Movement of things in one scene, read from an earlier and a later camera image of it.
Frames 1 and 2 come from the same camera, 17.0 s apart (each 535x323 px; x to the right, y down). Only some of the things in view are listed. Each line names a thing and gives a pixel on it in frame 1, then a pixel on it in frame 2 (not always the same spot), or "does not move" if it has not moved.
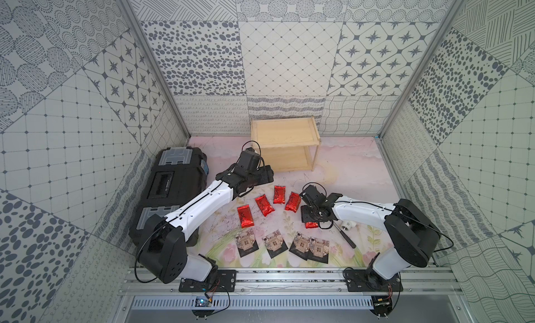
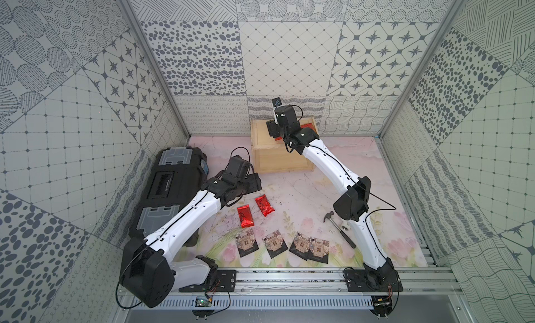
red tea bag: (311, 225) → (309, 125)
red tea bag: (264, 205) does not move
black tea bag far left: (246, 243) does not move
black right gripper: (304, 215) → (272, 127)
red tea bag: (245, 216) does not move
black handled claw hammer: (345, 237) does not move
